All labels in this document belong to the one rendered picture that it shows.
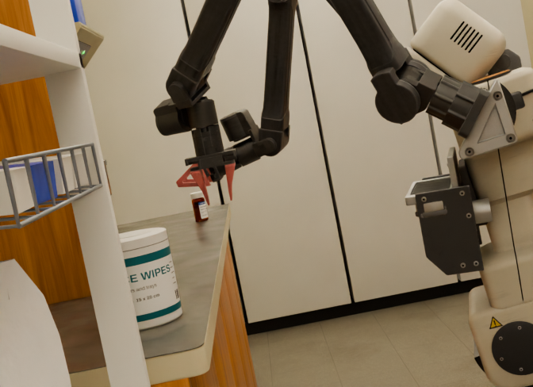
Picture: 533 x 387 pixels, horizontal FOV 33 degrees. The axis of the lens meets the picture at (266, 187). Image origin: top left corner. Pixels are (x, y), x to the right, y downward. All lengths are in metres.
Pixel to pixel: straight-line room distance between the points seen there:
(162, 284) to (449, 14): 0.71
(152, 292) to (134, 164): 3.64
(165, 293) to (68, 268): 0.47
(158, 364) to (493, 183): 0.75
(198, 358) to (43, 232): 0.71
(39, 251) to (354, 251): 3.39
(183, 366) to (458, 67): 0.76
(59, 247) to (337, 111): 3.33
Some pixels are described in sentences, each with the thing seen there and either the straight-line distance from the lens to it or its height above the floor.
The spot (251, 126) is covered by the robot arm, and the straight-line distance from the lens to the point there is 2.13.
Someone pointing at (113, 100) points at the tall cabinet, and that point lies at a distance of 5.10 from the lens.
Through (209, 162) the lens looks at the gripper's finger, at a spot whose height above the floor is 1.17.
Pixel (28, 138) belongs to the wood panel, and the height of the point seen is 1.29.
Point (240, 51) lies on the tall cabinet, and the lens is 5.06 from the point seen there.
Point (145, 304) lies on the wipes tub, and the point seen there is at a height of 0.98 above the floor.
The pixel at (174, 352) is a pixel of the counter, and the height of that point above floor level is 0.94.
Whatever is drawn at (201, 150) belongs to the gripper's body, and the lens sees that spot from 1.78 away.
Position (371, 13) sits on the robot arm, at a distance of 1.55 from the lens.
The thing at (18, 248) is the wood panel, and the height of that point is 1.07.
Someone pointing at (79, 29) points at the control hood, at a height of 1.49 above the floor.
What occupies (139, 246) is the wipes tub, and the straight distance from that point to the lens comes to 1.46.
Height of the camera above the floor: 1.25
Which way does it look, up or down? 5 degrees down
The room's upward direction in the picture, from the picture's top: 11 degrees counter-clockwise
